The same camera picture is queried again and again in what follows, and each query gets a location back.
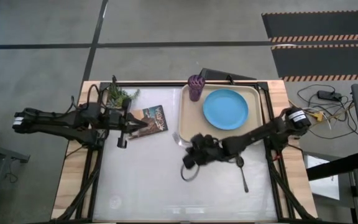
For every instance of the black power adapter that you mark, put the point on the black power adapter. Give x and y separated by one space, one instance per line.
329 95

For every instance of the beige plastic tray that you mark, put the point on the beige plastic tray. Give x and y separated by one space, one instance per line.
193 119

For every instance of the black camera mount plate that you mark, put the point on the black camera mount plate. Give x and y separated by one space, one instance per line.
216 74

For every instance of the black hazard striped floor mat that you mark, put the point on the black hazard striped floor mat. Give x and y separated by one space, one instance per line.
325 60
319 25

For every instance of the green succulent plant in pot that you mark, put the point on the green succulent plant in pot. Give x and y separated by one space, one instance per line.
117 95

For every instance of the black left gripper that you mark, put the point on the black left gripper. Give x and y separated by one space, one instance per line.
115 119

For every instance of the silver fork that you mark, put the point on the silver fork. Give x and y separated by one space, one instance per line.
176 137

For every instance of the silver spoon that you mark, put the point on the silver spoon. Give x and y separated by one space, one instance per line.
243 177

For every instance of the Acadia picture book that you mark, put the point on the Acadia picture book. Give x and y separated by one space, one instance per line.
154 119

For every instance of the black cart bar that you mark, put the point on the black cart bar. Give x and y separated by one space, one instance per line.
334 166

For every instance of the purple faceted plastic cup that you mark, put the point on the purple faceted plastic cup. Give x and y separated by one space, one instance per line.
196 88

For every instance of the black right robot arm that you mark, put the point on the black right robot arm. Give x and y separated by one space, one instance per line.
259 133

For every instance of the white paper sheet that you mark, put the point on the white paper sheet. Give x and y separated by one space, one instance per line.
325 186

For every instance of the black aluminium table frame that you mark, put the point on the black aluminium table frame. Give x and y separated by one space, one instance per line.
154 84

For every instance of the blue round plate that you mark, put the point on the blue round plate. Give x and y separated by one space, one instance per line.
225 109

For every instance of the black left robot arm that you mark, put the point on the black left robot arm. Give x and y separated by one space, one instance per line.
57 121

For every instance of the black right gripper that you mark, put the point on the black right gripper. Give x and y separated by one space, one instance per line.
207 149

